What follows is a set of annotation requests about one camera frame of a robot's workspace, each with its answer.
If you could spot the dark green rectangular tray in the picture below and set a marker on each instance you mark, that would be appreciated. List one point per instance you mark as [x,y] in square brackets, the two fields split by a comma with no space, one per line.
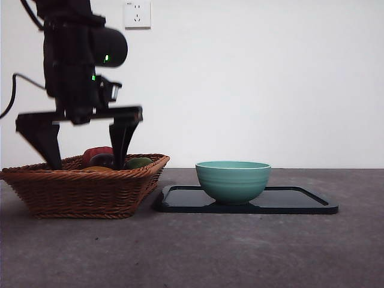
[294,201]

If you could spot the teal ribbed bowl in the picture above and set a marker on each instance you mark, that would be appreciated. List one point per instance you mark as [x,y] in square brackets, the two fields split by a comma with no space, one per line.
[234,186]

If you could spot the red apple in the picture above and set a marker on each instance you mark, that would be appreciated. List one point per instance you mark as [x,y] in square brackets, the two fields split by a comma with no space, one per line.
[93,151]

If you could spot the dark purple plum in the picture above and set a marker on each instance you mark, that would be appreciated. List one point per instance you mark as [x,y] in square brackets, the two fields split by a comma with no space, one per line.
[103,160]

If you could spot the white wall socket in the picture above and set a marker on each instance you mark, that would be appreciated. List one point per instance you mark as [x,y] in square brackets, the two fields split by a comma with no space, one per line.
[138,15]

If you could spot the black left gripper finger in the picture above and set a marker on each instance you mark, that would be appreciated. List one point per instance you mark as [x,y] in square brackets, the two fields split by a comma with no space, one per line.
[39,132]
[123,138]

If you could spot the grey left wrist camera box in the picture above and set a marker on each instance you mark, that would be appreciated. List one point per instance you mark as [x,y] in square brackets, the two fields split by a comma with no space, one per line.
[114,91]

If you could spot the brown wicker basket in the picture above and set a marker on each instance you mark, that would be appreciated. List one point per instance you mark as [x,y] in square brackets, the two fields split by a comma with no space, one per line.
[75,195]

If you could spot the green avocado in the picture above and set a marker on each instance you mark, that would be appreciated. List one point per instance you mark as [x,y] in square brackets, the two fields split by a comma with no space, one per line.
[139,163]

